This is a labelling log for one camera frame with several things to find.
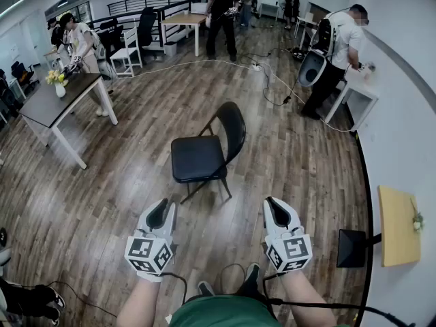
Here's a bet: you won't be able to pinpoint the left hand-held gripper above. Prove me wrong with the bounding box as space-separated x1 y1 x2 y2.
124 198 178 283

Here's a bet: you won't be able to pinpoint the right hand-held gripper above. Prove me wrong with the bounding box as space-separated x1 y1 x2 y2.
262 196 313 275

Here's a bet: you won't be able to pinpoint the black folding chair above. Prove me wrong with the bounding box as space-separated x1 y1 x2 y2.
170 101 247 205

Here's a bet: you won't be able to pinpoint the person's right forearm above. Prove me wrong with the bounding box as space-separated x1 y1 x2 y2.
279 269 339 327

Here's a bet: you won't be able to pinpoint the person's left forearm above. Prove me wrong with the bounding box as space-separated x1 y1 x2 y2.
116 274 161 327

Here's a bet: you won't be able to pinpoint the white wooden chair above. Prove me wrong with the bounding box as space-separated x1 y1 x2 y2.
109 27 144 78

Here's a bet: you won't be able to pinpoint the black office chair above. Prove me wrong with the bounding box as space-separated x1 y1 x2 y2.
136 7 158 51
97 18 125 61

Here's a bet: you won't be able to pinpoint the person's right shoe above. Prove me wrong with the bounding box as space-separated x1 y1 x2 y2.
244 262 262 286

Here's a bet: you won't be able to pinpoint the person's shoe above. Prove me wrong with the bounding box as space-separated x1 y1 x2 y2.
244 262 262 286
197 280 217 298

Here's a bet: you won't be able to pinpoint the person's black trousers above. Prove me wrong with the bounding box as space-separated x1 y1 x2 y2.
234 272 270 303

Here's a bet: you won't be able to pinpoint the black box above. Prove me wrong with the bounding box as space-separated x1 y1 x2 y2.
336 229 383 269

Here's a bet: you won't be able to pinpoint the person's left shoe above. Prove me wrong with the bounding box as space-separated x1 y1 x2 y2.
197 280 217 298

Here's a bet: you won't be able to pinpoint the person's green shirt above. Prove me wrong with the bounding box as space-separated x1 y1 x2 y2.
168 294 283 327

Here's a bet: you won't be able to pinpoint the small pale flower sprig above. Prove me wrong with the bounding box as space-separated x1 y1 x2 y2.
409 198 425 235

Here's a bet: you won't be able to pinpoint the white side table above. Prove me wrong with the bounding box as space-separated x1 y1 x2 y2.
324 63 380 133

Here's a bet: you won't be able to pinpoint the white and black backpack unit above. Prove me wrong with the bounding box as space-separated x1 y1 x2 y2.
298 17 337 88

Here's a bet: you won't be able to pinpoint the dark-top table with white legs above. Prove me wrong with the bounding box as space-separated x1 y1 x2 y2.
18 72 119 170

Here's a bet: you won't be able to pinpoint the white vase with yellow flowers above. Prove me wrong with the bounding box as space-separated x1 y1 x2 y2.
45 69 69 99

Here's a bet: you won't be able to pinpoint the small white table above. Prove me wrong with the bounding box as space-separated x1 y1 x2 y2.
258 2 279 19
294 16 320 50

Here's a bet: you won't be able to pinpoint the wooden-top table with white legs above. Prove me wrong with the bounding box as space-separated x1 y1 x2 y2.
159 12 208 58

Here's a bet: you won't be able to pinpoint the black metal railing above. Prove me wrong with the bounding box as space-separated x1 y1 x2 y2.
87 0 206 48

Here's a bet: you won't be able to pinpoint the glass window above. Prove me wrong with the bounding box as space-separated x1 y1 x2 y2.
44 1 93 24

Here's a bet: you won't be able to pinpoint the ceiling tube light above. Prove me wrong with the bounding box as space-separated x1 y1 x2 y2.
0 0 27 18

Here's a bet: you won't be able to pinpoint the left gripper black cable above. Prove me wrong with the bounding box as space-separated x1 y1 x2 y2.
159 271 189 305

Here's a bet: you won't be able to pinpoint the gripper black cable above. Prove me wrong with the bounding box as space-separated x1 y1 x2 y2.
261 272 417 327
159 271 189 305

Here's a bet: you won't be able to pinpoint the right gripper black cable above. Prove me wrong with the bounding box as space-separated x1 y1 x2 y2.
261 272 417 327

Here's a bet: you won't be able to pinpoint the black floor cable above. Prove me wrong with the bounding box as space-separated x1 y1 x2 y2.
238 48 308 107
50 280 119 319

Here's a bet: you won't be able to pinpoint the wooden wall board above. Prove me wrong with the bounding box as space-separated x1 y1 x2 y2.
377 185 424 268

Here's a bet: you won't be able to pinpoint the white extension cable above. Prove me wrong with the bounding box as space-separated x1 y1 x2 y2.
112 59 356 134

